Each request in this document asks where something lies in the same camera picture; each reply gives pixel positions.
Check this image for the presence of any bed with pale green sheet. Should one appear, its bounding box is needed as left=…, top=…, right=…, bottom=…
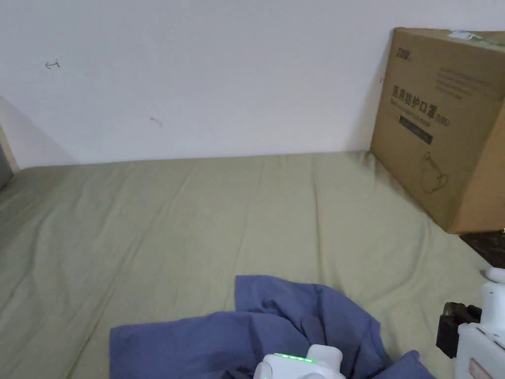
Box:
left=0, top=150, right=505, bottom=379

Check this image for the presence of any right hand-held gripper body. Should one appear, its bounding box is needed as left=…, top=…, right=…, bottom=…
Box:
left=436, top=266, right=505, bottom=379

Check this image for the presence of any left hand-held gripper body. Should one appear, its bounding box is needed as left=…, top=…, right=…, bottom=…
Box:
left=253, top=344, right=342, bottom=379

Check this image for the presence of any brown cardboard carton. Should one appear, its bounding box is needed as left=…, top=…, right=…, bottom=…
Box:
left=369, top=27, right=505, bottom=235

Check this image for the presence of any blue shirt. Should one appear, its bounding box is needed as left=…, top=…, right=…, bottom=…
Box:
left=109, top=275, right=438, bottom=379

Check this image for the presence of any dark patterned cloth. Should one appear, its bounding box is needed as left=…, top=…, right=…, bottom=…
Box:
left=460, top=230, right=505, bottom=273

